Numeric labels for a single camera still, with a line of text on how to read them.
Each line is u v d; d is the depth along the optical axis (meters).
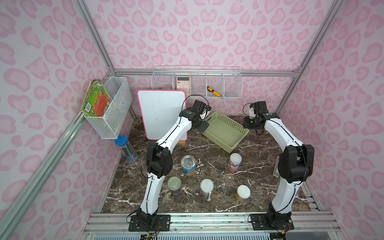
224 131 1.13
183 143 0.98
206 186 0.73
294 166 0.52
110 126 0.84
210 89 0.98
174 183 0.75
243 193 0.76
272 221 0.66
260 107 0.74
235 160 0.82
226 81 1.03
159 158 0.56
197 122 0.69
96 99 0.73
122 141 0.82
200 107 0.73
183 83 0.95
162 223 0.73
